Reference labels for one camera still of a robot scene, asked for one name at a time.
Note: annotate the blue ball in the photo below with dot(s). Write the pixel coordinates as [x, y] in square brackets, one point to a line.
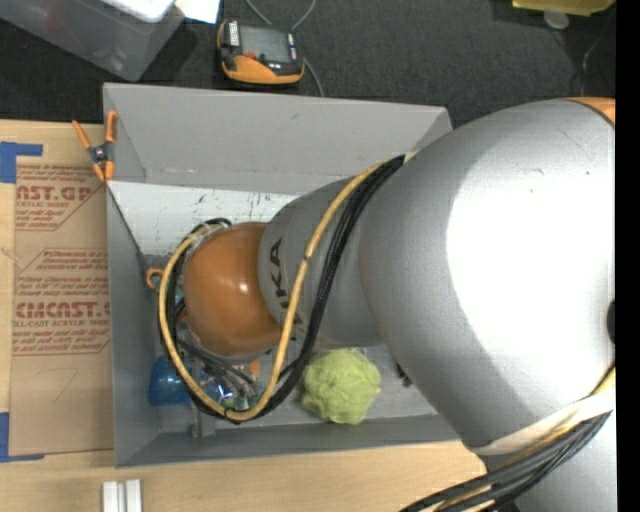
[165, 384]

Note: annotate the light green fluffy cloth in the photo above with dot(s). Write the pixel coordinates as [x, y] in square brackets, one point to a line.
[341, 386]

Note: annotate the brown cardboard board, red print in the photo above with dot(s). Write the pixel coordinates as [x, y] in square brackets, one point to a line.
[55, 390]

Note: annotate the grey metal bin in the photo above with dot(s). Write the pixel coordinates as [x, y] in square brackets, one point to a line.
[240, 135]

